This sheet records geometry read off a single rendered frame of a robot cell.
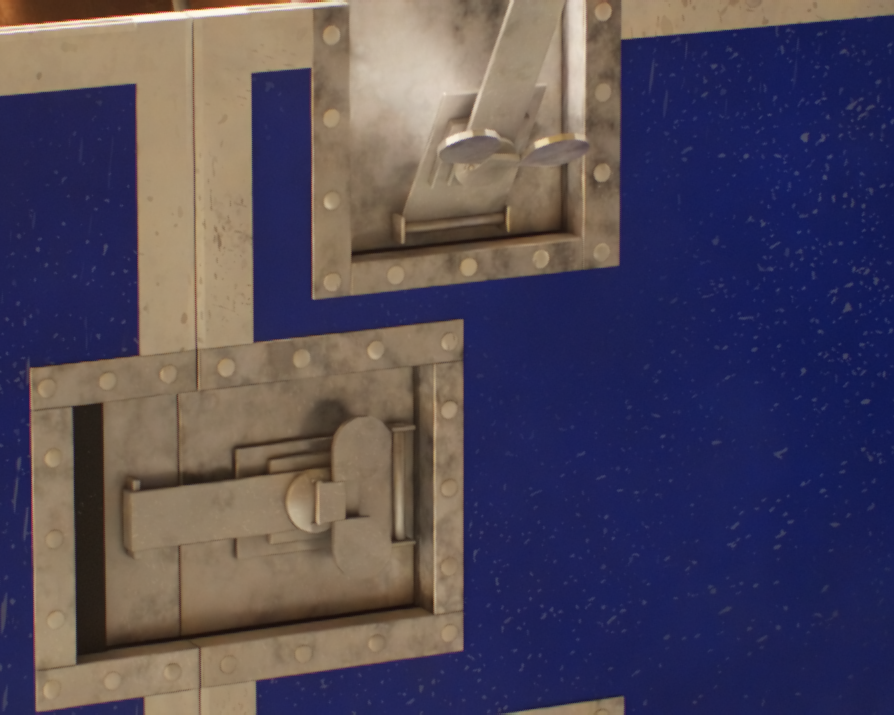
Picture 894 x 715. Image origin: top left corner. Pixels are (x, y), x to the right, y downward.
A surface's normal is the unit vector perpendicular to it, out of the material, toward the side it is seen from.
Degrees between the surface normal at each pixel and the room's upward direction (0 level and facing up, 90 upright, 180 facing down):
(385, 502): 90
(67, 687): 90
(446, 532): 90
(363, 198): 90
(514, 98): 123
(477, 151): 145
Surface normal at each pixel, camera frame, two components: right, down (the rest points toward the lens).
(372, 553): 0.46, 0.20
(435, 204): 0.38, 0.70
